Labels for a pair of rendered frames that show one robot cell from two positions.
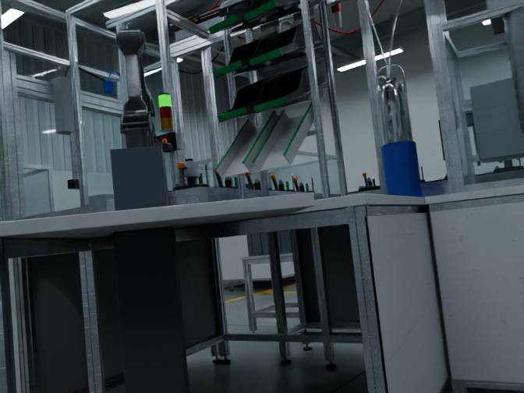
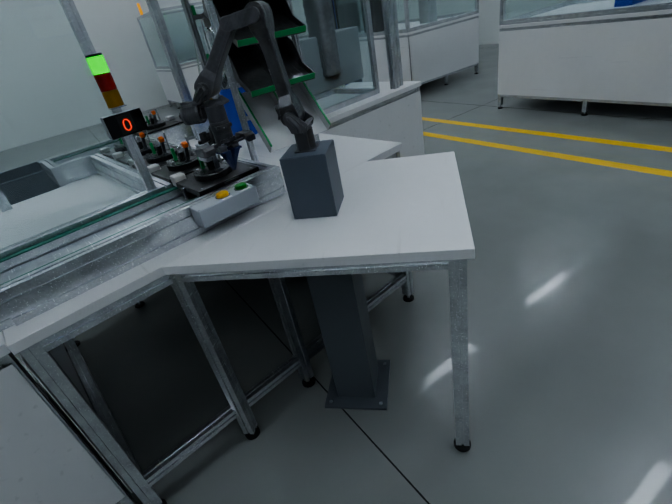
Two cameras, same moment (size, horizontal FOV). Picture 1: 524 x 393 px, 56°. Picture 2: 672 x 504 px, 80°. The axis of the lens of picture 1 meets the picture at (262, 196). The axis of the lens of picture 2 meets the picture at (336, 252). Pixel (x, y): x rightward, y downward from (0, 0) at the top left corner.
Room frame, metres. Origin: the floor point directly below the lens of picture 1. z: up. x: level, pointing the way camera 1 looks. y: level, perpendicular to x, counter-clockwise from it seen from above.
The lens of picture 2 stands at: (0.92, 1.44, 1.41)
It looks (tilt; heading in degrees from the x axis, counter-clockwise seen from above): 31 degrees down; 294
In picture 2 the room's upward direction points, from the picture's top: 12 degrees counter-clockwise
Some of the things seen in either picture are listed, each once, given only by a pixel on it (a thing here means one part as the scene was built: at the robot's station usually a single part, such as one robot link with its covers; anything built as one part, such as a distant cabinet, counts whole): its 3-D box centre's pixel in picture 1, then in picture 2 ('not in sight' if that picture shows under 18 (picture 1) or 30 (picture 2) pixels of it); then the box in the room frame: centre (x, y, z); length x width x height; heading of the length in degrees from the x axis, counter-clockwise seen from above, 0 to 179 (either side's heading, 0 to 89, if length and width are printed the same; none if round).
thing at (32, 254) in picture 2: not in sight; (139, 221); (2.02, 0.51, 0.91); 0.84 x 0.28 x 0.10; 61
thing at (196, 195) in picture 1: (111, 214); (165, 229); (1.85, 0.58, 0.91); 0.89 x 0.06 x 0.11; 61
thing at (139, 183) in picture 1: (141, 185); (313, 179); (1.42, 0.35, 0.96); 0.14 x 0.14 x 0.20; 8
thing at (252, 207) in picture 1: (162, 223); (324, 205); (1.43, 0.30, 0.84); 0.90 x 0.70 x 0.03; 8
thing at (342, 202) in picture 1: (254, 221); (178, 185); (2.24, 0.04, 0.85); 1.50 x 1.41 x 0.03; 61
